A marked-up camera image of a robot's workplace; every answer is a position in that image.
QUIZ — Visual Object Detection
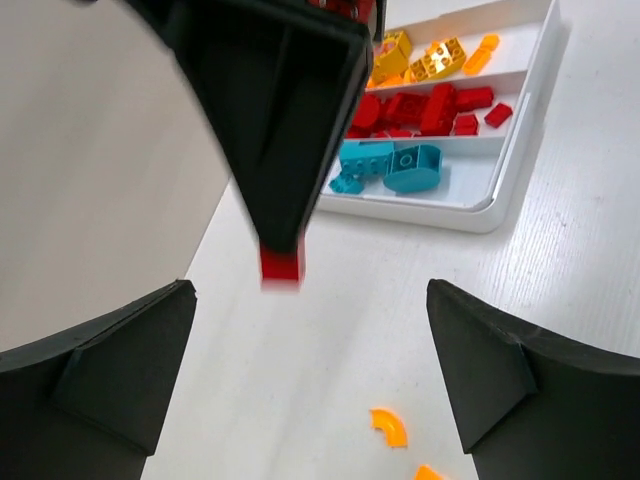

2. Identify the yellow rounded lego brick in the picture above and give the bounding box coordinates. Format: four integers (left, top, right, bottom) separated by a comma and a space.
371, 30, 413, 85

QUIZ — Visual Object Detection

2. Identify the orange curved lego piece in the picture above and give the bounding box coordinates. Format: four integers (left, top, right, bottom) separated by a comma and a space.
413, 465, 444, 480

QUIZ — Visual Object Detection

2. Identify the red lego in tray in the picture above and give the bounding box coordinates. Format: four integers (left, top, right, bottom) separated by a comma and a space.
484, 102, 513, 129

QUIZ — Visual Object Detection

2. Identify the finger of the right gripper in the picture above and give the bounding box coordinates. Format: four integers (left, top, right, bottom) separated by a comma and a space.
132, 1, 375, 253

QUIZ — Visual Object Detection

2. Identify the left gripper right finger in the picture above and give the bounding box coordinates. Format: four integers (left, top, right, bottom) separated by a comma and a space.
426, 279, 639, 479

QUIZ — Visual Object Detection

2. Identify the orange long lego piece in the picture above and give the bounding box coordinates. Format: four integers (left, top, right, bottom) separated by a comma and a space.
462, 34, 500, 76

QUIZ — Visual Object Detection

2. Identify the yellow lego block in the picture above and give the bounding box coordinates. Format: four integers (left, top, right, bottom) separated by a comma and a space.
409, 37, 466, 82

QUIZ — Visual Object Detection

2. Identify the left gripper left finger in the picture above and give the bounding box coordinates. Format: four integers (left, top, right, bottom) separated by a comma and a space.
1, 280, 196, 479

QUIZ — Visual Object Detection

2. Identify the orange arch lego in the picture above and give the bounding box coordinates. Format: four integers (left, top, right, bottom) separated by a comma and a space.
370, 407, 408, 448

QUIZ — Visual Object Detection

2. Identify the large red lego assembly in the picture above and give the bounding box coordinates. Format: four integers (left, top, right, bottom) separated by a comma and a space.
346, 83, 495, 139

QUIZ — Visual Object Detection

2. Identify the white divided tray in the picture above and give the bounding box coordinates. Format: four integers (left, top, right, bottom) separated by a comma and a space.
318, 1, 561, 233

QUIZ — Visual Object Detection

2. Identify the red cross lego piece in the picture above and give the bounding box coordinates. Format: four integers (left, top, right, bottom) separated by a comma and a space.
259, 237, 306, 290

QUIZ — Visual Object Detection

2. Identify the large teal lego assembly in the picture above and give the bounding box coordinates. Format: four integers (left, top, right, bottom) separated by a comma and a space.
329, 142, 443, 195

